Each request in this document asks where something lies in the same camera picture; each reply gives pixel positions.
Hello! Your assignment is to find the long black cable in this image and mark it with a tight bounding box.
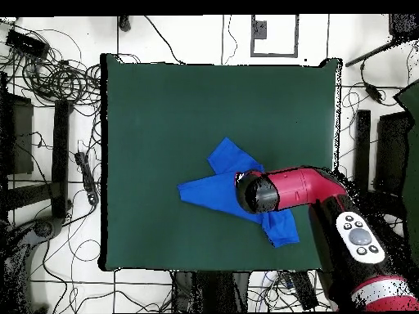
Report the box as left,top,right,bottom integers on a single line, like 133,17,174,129
143,15,187,65

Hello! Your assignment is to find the black power strip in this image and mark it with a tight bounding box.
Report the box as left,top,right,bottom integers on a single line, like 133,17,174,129
74,150,100,206
289,270,319,311

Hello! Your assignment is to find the black stand bar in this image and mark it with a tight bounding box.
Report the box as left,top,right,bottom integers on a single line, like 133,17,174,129
51,99,71,218
354,109,372,191

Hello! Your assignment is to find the dark green table cloth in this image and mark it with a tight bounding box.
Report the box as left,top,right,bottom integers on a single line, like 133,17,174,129
99,53,343,272

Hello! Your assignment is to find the black speckled block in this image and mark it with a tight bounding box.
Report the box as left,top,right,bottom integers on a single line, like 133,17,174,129
388,13,419,42

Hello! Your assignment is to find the black rod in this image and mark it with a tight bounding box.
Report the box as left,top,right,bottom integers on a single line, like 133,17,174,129
345,38,399,68

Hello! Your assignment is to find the black stand base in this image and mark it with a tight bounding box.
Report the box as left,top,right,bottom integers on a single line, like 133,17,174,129
0,215,65,313

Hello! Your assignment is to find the thin black cable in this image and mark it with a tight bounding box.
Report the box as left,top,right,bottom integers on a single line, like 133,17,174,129
222,14,239,65

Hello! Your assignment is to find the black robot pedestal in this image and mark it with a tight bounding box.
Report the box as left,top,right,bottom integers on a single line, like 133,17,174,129
171,270,251,313

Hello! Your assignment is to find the black inline cable adapter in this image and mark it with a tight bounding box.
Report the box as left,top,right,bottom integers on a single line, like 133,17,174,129
363,82,385,104

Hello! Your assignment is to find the grey square frame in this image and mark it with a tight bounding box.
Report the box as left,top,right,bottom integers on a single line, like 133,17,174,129
250,14,300,58

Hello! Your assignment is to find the small dark grey square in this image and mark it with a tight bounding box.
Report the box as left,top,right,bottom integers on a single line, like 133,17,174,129
253,20,268,40

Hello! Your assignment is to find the black flat panel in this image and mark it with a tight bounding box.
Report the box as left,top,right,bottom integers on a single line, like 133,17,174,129
0,92,34,176
374,110,412,197

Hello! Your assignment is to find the blue shirt with white print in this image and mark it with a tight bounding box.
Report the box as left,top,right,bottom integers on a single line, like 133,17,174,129
177,137,300,249

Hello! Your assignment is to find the coiled black cable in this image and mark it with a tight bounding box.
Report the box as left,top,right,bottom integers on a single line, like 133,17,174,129
22,58,102,107

